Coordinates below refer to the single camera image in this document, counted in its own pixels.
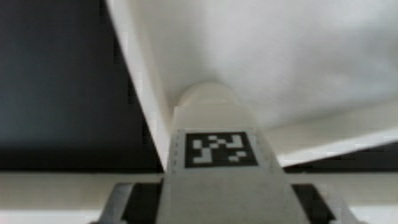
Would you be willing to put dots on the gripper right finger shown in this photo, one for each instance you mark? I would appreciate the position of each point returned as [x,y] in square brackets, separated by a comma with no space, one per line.
[324,207]

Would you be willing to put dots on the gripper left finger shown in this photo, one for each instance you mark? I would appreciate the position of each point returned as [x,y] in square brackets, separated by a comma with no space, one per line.
[133,204]

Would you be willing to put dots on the white table leg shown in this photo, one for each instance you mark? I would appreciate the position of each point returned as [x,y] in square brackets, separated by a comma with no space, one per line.
[225,184]

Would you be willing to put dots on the white square table top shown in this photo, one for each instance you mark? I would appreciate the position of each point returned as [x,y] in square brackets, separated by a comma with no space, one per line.
[305,55]

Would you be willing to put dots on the white U-shaped obstacle fence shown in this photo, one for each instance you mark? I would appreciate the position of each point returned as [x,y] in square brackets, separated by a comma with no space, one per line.
[61,198]

